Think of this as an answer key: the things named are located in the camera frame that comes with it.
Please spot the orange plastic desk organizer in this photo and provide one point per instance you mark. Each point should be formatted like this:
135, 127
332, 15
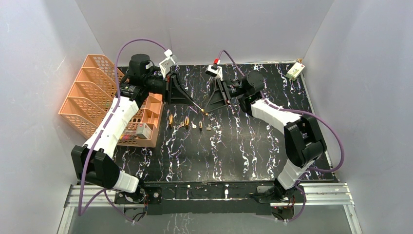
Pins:
91, 95

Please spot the coloured marker set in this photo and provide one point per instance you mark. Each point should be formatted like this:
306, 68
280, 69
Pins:
127, 136

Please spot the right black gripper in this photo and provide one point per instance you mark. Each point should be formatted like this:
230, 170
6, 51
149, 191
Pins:
217, 97

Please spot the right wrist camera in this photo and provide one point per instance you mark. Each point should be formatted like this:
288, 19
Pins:
215, 70

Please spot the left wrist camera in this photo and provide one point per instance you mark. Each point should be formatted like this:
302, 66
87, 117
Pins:
167, 63

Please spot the small white green box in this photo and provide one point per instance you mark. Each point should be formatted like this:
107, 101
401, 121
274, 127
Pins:
295, 71

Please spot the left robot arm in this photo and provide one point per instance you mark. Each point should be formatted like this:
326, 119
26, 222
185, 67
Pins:
93, 161

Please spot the large brass padlock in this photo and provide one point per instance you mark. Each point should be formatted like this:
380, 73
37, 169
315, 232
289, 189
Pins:
170, 119

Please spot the white staple box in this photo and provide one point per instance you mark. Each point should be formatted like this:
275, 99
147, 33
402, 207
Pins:
143, 131

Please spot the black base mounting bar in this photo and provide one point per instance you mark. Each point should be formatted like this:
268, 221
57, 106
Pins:
206, 195

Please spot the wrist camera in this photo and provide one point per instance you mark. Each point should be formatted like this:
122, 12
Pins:
167, 63
215, 70

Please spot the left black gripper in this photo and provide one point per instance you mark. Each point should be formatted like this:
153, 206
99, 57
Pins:
169, 88

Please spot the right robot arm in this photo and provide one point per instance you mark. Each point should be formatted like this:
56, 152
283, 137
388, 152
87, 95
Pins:
304, 142

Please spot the aluminium frame rail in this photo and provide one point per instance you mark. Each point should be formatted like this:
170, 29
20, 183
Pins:
327, 208

